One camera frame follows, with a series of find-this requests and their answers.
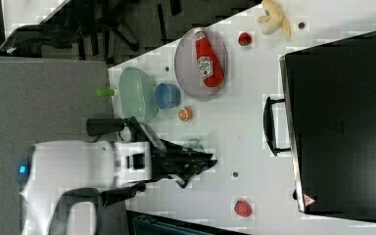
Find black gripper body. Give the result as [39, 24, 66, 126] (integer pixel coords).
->
[128, 117, 196, 182]

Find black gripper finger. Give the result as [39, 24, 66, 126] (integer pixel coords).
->
[176, 173, 196, 189]
[187, 148, 217, 170]

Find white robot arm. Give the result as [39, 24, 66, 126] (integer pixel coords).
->
[17, 117, 216, 235]

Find orange slice toy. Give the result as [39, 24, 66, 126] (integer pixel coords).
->
[178, 107, 193, 121]

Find red strawberry toy lower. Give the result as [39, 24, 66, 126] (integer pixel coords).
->
[234, 200, 253, 217]

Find red strawberry toy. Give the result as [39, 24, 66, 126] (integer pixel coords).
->
[234, 200, 253, 217]
[238, 32, 253, 46]

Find blue bowl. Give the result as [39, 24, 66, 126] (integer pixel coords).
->
[154, 83, 180, 110]

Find green perforated colander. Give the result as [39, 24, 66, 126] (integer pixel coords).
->
[118, 68, 158, 122]

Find red ketchup bottle toy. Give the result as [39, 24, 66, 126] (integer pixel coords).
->
[194, 27, 224, 88]

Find green cup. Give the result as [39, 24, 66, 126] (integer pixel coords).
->
[96, 88, 116, 97]

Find grey round plate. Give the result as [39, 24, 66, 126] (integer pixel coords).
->
[174, 28, 227, 101]

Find red strawberry toy upper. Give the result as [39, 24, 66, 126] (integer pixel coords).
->
[238, 32, 253, 46]

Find yellow plush banana toy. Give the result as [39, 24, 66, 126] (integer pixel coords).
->
[257, 0, 292, 39]

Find blue metal frame rail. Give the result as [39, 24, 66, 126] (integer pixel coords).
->
[126, 211, 247, 235]

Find black cylindrical camera mount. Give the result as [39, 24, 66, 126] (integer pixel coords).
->
[86, 118, 124, 136]

